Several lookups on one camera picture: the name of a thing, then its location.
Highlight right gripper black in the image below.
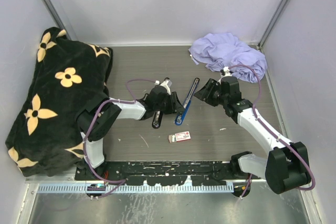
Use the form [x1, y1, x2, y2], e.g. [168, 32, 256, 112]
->
[194, 78, 228, 107]

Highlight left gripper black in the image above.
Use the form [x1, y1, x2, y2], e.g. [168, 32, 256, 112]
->
[154, 91, 185, 115]

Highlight blue stapler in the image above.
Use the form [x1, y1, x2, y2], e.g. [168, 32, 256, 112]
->
[174, 78, 200, 126]

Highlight black stapler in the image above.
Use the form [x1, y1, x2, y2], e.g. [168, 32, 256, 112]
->
[152, 111, 163, 129]

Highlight red white staple box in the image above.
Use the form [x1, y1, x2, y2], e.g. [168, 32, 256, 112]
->
[168, 131, 191, 143]

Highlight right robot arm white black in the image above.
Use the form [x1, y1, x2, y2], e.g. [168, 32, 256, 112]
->
[194, 76, 313, 194]

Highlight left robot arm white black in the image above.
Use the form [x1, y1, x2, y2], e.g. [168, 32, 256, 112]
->
[75, 85, 185, 180]

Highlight lavender crumpled cloth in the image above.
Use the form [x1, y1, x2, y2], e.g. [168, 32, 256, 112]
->
[189, 33, 267, 83]

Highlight black floral blanket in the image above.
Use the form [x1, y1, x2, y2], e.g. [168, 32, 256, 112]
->
[5, 27, 113, 177]

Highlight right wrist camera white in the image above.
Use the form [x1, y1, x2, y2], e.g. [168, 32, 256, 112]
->
[220, 67, 232, 79]

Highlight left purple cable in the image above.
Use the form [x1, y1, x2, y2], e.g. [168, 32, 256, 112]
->
[82, 78, 161, 198]

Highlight purple cable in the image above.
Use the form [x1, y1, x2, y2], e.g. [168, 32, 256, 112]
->
[222, 64, 316, 198]
[82, 78, 161, 198]

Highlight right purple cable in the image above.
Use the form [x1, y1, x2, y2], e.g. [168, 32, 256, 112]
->
[222, 64, 316, 198]

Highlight white cable duct strip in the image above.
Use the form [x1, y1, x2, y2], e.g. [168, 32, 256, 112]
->
[37, 183, 234, 194]

